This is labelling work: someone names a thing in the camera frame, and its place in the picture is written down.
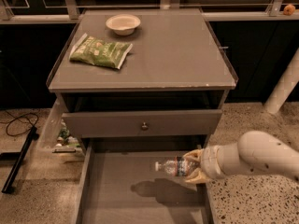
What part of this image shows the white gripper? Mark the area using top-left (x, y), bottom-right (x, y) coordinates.
top-left (183, 146), bottom-right (225, 184)

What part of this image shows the clear plastic water bottle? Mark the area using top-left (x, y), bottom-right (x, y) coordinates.
top-left (154, 156), bottom-right (199, 177)

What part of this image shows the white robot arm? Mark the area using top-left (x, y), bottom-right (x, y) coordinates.
top-left (184, 131), bottom-right (299, 184)

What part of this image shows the grey top drawer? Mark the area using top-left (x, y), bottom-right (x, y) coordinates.
top-left (62, 109), bottom-right (221, 138)

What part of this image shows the round metal drawer knob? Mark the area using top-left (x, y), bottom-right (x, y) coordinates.
top-left (141, 122), bottom-right (149, 131)

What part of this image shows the open grey middle drawer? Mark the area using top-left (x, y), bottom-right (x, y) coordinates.
top-left (71, 139), bottom-right (216, 224)

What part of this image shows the grey drawer cabinet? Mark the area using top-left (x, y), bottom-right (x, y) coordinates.
top-left (48, 9), bottom-right (237, 150)

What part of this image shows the clear plastic storage bin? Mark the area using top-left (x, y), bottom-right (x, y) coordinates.
top-left (36, 101), bottom-right (85, 161)

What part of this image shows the green chip bag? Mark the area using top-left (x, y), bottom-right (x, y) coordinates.
top-left (69, 34), bottom-right (133, 70)

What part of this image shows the white paper bowl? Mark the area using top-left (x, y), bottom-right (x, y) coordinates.
top-left (106, 14), bottom-right (141, 36)

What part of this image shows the black metal stand leg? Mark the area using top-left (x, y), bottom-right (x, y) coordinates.
top-left (0, 126), bottom-right (39, 194)

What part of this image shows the small orange object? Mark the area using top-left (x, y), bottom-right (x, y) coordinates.
top-left (283, 4), bottom-right (295, 16)

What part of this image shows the black floor cable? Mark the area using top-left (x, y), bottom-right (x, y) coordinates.
top-left (0, 109), bottom-right (40, 138)

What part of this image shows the metal railing frame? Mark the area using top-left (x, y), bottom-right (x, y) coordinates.
top-left (0, 0), bottom-right (299, 24)

